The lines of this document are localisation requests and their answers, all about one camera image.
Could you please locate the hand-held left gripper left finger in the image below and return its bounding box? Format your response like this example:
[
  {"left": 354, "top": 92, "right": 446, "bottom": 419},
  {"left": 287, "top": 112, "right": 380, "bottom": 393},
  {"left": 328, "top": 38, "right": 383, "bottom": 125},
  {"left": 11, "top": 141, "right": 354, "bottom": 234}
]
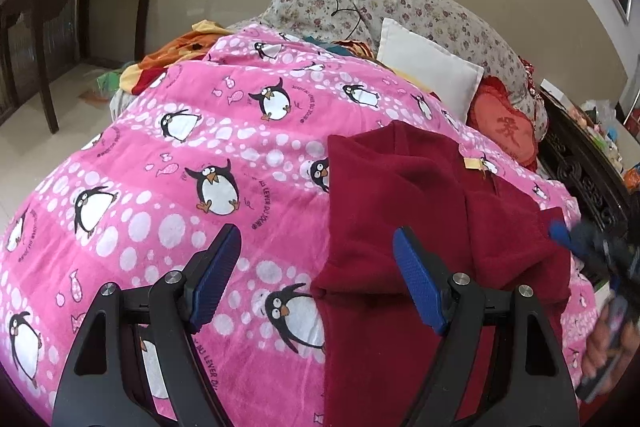
[{"left": 51, "top": 223, "right": 243, "bottom": 427}]

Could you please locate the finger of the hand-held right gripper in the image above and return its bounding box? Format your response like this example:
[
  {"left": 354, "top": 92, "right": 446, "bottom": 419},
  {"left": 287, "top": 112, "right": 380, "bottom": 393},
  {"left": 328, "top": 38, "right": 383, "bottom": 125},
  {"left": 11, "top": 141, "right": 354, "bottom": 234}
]
[{"left": 548, "top": 219, "right": 608, "bottom": 274}]

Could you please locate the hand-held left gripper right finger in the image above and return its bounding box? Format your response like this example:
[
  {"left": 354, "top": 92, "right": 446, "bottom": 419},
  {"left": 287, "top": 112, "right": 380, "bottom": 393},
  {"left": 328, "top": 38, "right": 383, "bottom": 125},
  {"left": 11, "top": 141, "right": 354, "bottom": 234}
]
[{"left": 391, "top": 227, "right": 581, "bottom": 427}]

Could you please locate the dark red knit garment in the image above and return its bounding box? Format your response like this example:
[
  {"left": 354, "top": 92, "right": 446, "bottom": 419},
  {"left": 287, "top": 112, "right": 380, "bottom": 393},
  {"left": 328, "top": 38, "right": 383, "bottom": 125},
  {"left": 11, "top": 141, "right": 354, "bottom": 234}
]
[{"left": 310, "top": 120, "right": 573, "bottom": 427}]

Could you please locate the black clothes hanger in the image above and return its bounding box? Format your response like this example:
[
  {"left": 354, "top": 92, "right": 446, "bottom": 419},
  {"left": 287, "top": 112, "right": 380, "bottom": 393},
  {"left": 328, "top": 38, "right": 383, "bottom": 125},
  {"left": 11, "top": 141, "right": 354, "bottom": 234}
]
[{"left": 331, "top": 0, "right": 375, "bottom": 36}]

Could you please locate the person's right hand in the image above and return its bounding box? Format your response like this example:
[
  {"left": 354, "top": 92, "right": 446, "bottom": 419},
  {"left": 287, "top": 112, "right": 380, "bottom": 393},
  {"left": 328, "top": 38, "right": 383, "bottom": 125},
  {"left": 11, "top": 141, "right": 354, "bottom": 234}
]
[{"left": 583, "top": 297, "right": 626, "bottom": 390}]

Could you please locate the dark carved nightstand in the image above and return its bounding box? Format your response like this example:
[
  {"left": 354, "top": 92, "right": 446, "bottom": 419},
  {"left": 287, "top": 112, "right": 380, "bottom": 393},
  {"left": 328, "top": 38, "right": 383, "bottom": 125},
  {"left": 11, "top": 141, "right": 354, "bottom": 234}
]
[{"left": 536, "top": 89, "right": 640, "bottom": 240}]

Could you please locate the pink penguin print blanket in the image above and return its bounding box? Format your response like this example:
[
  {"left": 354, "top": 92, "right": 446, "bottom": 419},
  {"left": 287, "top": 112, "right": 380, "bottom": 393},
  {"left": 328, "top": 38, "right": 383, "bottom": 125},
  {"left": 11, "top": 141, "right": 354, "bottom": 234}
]
[{"left": 0, "top": 24, "right": 603, "bottom": 427}]

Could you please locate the red heart-shaped cushion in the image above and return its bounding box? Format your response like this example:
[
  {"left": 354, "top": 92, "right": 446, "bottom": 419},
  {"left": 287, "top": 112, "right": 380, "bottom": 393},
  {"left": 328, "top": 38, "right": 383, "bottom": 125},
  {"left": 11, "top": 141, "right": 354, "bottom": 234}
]
[{"left": 467, "top": 76, "right": 542, "bottom": 168}]

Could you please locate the white box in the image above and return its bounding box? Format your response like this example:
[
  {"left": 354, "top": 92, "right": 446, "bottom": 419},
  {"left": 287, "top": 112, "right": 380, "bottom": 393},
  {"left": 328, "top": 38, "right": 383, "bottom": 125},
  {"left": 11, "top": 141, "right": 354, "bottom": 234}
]
[{"left": 540, "top": 79, "right": 569, "bottom": 102}]

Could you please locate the white pillow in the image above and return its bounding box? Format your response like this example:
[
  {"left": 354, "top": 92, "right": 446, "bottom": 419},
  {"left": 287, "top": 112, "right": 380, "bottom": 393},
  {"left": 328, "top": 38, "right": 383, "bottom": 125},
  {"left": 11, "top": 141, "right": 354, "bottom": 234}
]
[{"left": 376, "top": 18, "right": 485, "bottom": 118}]

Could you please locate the green cloth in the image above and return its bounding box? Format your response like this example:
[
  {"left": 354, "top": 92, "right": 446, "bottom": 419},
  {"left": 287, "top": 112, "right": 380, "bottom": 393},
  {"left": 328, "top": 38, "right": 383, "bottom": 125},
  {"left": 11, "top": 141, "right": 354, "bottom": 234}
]
[{"left": 96, "top": 72, "right": 124, "bottom": 102}]

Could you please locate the orange and yellow cloth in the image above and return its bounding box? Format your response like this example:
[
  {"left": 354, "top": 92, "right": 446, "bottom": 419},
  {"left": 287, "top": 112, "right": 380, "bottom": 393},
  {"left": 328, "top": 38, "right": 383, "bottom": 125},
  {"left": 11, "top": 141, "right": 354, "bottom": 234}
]
[{"left": 119, "top": 21, "right": 236, "bottom": 96}]

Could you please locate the floral quilt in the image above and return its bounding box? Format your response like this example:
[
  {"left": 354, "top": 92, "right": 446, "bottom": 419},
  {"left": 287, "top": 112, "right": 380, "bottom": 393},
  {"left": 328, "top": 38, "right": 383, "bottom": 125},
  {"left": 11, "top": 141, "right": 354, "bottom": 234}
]
[{"left": 260, "top": 0, "right": 551, "bottom": 142}]

